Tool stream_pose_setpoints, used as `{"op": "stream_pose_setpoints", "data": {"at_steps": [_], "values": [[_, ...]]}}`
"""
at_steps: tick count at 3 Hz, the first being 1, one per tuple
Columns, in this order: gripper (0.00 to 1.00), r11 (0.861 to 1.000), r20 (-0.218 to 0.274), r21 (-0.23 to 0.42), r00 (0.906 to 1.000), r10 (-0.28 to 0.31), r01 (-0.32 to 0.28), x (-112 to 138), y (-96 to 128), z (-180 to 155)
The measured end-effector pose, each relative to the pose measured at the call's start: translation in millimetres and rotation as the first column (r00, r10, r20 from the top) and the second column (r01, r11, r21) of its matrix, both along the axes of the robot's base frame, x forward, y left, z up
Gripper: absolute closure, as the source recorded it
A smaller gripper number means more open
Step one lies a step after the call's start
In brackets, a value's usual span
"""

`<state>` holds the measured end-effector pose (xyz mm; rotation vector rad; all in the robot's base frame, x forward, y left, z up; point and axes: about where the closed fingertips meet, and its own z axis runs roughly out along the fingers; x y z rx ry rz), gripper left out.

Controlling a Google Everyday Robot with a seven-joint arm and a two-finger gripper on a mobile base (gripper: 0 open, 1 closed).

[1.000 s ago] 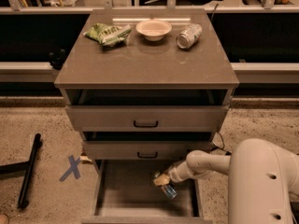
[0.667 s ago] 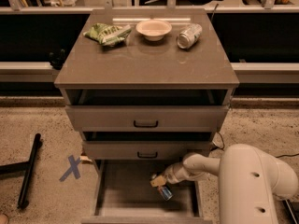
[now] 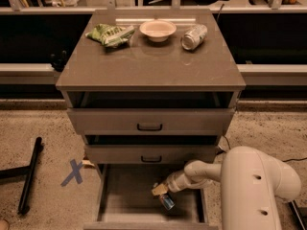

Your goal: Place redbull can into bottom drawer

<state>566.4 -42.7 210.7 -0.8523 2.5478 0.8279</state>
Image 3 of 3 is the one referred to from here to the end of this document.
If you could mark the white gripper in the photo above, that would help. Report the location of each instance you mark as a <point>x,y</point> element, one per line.
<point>174,183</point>

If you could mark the blue silver redbull can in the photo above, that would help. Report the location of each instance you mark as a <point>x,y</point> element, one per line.
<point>166,201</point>

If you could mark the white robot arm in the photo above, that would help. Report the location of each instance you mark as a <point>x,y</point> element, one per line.
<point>251,182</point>

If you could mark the bottom drawer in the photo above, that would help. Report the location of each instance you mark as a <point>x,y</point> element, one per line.
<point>126,202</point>

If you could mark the drawer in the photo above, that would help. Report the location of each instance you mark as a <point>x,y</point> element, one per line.
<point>126,202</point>
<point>151,121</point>
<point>151,149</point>

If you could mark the middle drawer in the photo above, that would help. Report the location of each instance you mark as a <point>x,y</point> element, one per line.
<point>151,149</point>

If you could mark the grey drawer cabinet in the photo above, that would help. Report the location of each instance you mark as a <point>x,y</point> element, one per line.
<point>146,75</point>

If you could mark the top drawer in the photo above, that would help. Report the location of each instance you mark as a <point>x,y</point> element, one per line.
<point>151,121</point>

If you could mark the silver green soda can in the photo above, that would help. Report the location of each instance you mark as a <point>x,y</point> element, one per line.
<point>194,37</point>

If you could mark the blue tape cross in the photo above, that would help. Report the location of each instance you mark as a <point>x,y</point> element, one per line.
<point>75,173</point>

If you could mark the black stand leg left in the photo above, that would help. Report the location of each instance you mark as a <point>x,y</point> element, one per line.
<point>28,172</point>

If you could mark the black stand leg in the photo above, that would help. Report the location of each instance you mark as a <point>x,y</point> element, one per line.
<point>300,215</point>
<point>28,172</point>

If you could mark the black stand leg right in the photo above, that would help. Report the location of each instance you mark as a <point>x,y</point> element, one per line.
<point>300,215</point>

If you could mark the white paper bowl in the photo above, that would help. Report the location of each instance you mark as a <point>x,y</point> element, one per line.
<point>157,30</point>

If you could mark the green chip bag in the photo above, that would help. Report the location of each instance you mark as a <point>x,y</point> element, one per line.
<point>111,36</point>

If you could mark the black clamp on ledge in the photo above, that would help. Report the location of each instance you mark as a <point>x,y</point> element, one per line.
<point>58,63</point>

